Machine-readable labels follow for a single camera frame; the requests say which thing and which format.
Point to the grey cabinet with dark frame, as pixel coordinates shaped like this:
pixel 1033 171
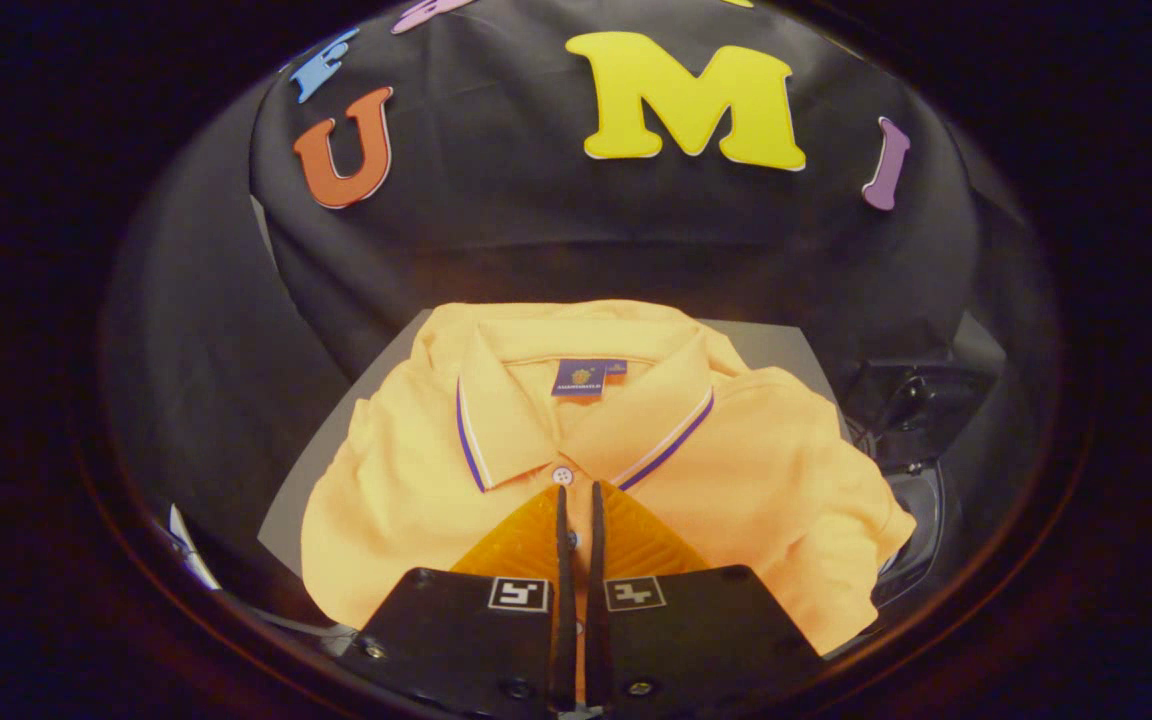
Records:
pixel 336 450

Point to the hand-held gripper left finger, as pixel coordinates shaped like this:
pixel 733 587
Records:
pixel 565 620

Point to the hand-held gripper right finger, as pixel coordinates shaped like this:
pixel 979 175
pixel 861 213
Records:
pixel 597 620

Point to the yellow polo shirt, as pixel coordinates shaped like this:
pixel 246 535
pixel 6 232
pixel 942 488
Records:
pixel 766 470

